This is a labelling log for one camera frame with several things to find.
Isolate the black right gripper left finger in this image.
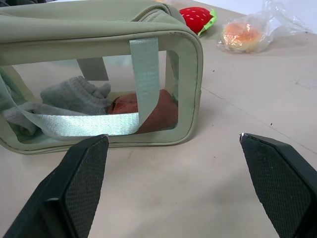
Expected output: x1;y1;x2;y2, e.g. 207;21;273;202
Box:
2;134;109;238

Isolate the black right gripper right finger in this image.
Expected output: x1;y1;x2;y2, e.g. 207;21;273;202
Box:
239;133;317;238

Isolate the green clear-sided pouch bag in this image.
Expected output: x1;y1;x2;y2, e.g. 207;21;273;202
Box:
0;2;204;156

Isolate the grey knitted sock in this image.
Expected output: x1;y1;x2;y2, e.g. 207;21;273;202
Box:
1;75;112;136

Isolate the reddish brown cloth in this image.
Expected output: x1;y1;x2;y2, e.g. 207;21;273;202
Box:
107;89;179;133

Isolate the bread bun in plastic bag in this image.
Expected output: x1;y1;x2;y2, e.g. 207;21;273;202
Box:
217;0;314;54

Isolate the red plush strawberry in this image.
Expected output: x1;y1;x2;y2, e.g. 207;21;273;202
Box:
178;6;217;37

